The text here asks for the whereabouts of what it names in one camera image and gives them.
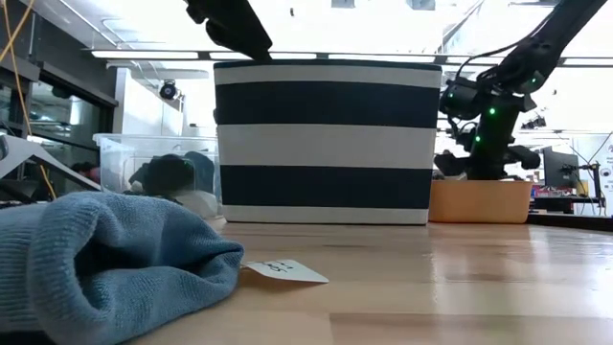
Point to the dark grey underwear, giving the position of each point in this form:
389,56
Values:
203,167

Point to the blue sock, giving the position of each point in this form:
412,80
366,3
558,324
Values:
120,249

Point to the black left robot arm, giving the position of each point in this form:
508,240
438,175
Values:
234,24

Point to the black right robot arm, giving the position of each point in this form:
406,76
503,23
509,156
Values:
495,134

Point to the navy white striped fabric bin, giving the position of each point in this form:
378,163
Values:
325,144

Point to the white paper tag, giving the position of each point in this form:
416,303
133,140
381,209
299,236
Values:
292,273

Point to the orange plastic bin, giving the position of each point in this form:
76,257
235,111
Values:
479,201

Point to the clear plastic bin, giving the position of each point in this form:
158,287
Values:
115,153

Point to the person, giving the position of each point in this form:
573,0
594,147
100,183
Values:
86,171

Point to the black desk monitor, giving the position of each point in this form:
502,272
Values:
560,167

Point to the round security camera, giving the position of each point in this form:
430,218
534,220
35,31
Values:
168,90

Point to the grey frame brace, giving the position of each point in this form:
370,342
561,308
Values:
29,148

